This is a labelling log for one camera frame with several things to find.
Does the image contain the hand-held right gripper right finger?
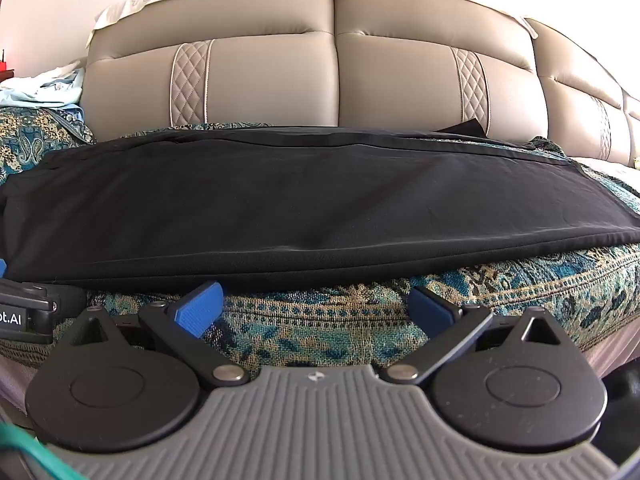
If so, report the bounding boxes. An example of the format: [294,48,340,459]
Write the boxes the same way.
[380,286,565,387]

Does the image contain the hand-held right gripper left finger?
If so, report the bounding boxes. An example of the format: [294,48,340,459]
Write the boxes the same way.
[65,281,251,388]

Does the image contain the black pants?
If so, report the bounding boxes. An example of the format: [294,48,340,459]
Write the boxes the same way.
[0,118,640,295]

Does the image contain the teal patterned blanket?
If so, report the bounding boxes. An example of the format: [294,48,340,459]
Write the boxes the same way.
[0,105,640,373]

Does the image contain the light blue clothes pile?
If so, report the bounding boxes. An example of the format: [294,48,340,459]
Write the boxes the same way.
[0,60,86,110]

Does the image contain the beige leather sofa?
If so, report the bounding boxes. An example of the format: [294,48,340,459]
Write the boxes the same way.
[80,0,640,171]

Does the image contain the green cable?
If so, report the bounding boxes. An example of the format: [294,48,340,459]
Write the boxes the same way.
[0,421,87,480]

